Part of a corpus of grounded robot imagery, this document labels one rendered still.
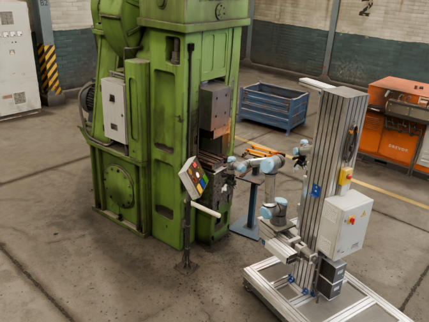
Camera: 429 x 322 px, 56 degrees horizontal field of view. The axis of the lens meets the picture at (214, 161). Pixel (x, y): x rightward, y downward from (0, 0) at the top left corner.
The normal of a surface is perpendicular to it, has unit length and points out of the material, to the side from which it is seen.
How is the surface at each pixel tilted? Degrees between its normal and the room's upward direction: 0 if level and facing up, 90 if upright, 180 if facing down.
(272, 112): 90
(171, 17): 90
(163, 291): 0
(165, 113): 89
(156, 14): 90
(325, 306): 0
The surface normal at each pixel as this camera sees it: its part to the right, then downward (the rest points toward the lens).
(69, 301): 0.05, -0.90
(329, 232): -0.83, 0.20
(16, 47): 0.75, 0.31
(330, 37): -0.67, 0.29
